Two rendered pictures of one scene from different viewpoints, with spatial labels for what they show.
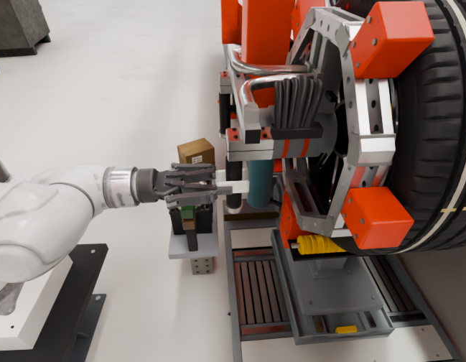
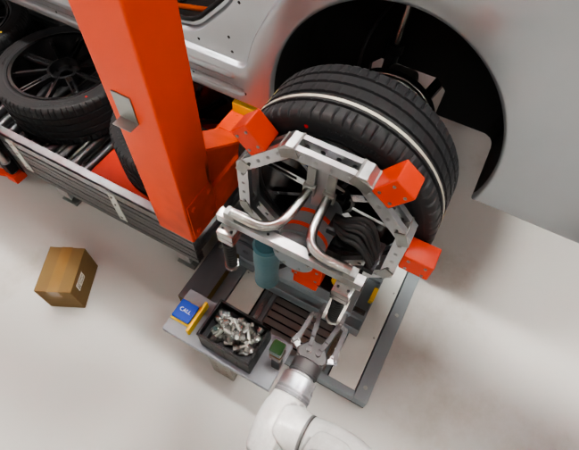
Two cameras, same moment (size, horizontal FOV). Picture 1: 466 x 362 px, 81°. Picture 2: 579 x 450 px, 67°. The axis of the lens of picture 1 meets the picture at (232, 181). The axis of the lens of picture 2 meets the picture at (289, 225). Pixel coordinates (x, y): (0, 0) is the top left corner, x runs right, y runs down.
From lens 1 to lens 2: 0.93 m
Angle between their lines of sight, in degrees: 42
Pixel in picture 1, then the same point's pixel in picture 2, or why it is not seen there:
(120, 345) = not seen: outside the picture
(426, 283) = not seen: hidden behind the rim
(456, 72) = (428, 176)
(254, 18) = (169, 140)
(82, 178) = (298, 413)
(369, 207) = (423, 261)
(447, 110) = (434, 196)
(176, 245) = (263, 377)
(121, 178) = (305, 385)
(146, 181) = (315, 369)
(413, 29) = (417, 182)
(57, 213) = (348, 436)
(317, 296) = not seen: hidden behind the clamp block
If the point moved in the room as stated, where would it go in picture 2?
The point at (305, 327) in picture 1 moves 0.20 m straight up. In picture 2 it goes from (353, 320) to (362, 303)
